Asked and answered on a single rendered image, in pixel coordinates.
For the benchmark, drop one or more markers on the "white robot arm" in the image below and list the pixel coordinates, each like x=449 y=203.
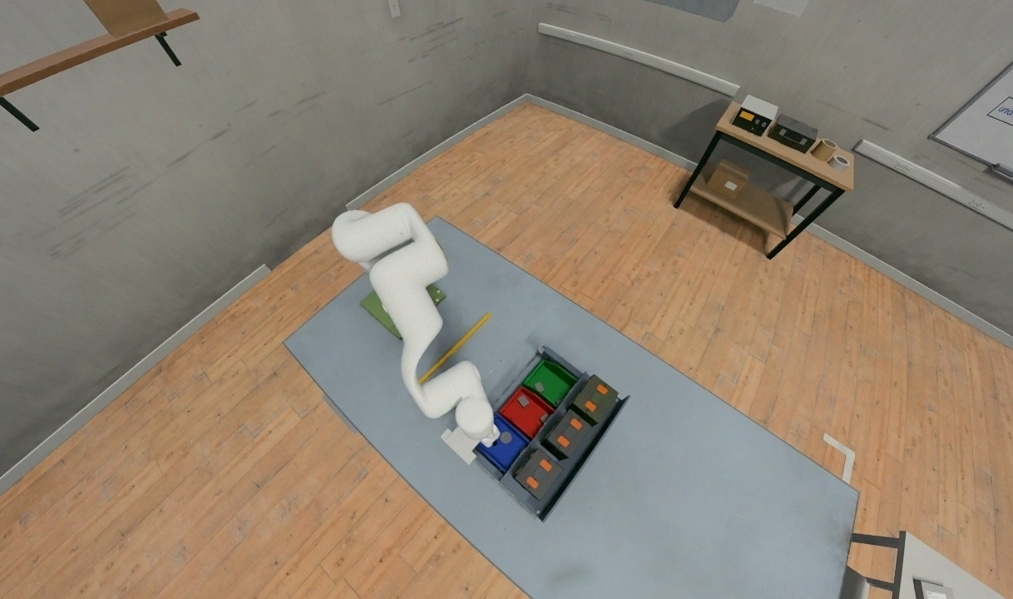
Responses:
x=400 y=280

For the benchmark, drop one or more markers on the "yellow bar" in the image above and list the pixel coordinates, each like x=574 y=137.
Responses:
x=454 y=348

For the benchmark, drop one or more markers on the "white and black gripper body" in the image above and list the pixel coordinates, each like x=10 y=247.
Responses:
x=486 y=441

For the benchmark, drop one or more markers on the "blue bin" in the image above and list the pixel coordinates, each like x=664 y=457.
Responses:
x=505 y=454

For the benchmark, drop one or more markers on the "red open bin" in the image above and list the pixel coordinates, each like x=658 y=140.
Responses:
x=528 y=417

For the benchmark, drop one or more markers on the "green open bin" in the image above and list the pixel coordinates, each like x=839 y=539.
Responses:
x=556 y=382

